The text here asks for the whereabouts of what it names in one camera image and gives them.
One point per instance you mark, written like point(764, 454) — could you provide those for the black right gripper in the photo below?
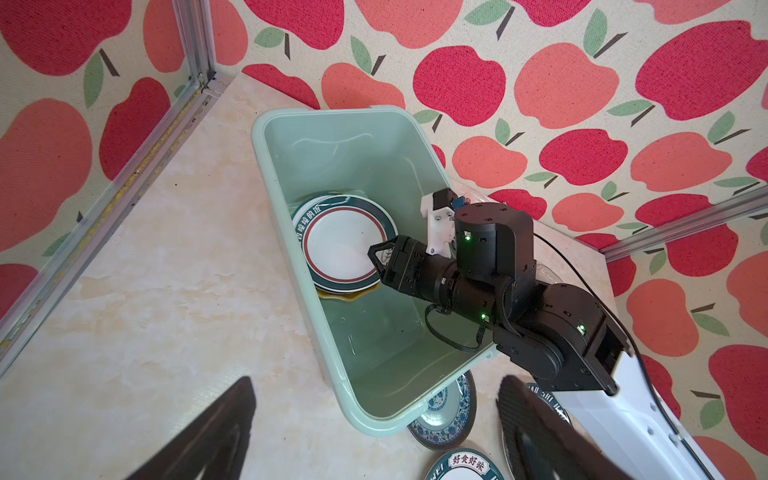
point(403, 264)

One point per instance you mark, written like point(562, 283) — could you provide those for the clear ribbed glass plate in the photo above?
point(545, 274)

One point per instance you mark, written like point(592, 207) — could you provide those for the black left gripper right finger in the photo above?
point(539, 444)

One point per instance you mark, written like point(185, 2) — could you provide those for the left aluminium corner post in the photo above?
point(90, 92)

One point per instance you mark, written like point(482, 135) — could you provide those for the dark green lettered rim plate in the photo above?
point(463, 464)

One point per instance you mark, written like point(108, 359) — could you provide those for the blue green patterned plate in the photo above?
point(450, 416)

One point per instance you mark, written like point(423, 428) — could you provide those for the green red rimmed white plate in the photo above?
point(304, 214)

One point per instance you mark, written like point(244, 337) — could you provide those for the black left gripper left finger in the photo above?
point(214, 445)

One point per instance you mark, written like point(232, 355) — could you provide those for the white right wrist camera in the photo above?
point(439, 209)

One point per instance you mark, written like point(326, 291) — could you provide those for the aluminium corner post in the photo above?
point(90, 92)
point(736, 207)

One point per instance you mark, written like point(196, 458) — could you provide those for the mint green plastic bin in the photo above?
point(340, 181)

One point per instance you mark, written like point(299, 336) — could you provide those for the right aluminium corner post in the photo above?
point(736, 207)

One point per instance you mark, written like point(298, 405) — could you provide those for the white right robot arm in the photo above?
point(565, 337)

